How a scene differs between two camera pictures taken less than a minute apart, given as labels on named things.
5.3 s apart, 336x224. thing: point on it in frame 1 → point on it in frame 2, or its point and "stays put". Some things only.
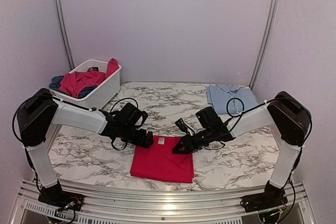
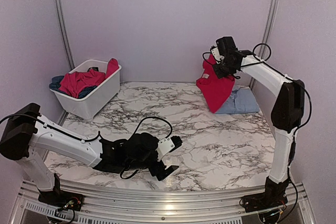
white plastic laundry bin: [100, 97] stays put
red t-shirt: [158, 162] → [214, 91]
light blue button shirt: [226, 98] stays put
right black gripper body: [204, 140] → [225, 70]
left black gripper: [139, 141] → [164, 173]
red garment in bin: [72, 83] stays put
